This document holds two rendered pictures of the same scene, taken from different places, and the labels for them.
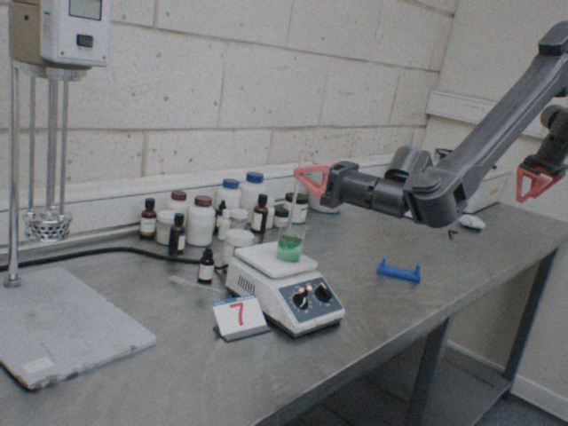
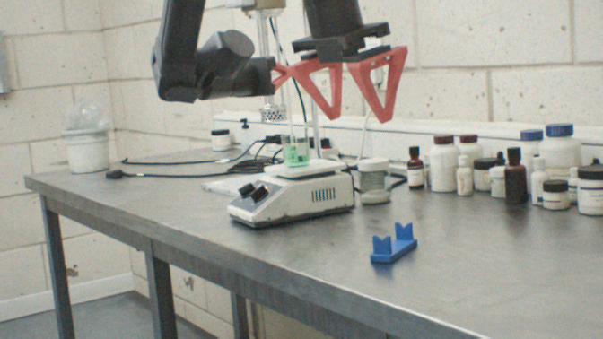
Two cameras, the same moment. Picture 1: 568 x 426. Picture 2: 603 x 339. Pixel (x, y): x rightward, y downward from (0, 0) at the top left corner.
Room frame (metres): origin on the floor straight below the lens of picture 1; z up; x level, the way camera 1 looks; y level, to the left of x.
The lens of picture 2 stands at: (1.48, -1.42, 1.05)
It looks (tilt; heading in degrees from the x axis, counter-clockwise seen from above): 8 degrees down; 111
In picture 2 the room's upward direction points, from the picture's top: 5 degrees counter-clockwise
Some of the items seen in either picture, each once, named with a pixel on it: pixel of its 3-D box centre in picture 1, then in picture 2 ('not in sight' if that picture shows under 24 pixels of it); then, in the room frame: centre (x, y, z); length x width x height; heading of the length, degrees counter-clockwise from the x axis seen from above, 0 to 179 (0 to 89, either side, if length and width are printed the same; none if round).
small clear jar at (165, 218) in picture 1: (169, 227); (439, 169); (1.14, 0.25, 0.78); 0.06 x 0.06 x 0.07
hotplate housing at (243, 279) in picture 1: (281, 284); (294, 193); (0.93, -0.02, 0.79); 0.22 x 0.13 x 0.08; 46
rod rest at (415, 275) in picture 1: (399, 266); (393, 240); (1.18, -0.29, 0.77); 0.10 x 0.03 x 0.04; 81
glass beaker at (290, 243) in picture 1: (289, 241); (294, 147); (0.94, -0.02, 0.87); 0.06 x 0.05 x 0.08; 165
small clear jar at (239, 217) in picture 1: (237, 221); (502, 182); (1.28, 0.11, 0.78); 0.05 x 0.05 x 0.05
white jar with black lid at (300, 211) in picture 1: (295, 208); (599, 189); (1.45, -0.03, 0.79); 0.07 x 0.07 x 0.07
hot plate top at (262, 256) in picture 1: (276, 258); (304, 167); (0.94, 0.00, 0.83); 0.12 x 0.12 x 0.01; 46
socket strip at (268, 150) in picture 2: not in sight; (291, 150); (0.64, 0.72, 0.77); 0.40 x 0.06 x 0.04; 142
